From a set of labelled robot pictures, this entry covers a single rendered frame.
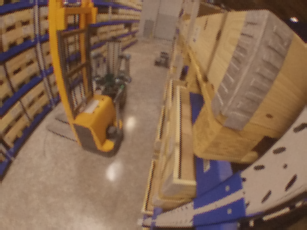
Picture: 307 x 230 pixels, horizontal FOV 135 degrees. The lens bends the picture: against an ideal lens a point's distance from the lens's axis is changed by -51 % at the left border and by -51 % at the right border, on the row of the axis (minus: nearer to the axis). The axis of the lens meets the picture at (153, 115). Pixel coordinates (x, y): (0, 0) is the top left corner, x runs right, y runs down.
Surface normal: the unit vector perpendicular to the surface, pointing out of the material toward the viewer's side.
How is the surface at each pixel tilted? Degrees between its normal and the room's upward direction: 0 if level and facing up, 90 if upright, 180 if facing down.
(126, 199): 0
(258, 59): 90
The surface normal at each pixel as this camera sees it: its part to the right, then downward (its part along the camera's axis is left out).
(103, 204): 0.16, -0.73
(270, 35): -0.15, 0.64
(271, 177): -0.97, -0.22
